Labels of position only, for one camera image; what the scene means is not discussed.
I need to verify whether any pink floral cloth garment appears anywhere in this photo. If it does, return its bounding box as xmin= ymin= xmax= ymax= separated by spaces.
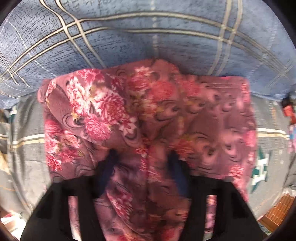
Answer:
xmin=38 ymin=59 xmax=257 ymax=240

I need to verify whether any light purple cloth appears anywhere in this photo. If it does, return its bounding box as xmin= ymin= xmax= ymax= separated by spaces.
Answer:
xmin=288 ymin=125 xmax=296 ymax=153

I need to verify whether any orange woven basket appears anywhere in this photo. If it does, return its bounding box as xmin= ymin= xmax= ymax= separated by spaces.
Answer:
xmin=259 ymin=194 xmax=295 ymax=232

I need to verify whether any small colourful box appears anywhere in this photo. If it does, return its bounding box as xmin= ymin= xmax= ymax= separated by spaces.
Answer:
xmin=281 ymin=95 xmax=295 ymax=125

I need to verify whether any grey striped bed sheet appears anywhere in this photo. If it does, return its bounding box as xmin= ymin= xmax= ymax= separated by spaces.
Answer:
xmin=0 ymin=92 xmax=296 ymax=220

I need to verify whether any blue plaid pillow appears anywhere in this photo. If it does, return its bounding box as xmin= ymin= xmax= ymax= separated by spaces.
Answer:
xmin=1 ymin=1 xmax=295 ymax=109

